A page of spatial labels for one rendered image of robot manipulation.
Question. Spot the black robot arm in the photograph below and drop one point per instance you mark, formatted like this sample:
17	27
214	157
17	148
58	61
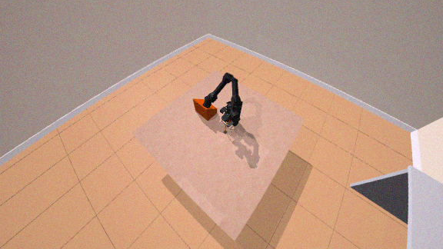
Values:
235	99

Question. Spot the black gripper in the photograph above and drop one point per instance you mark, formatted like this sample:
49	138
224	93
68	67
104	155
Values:
224	110

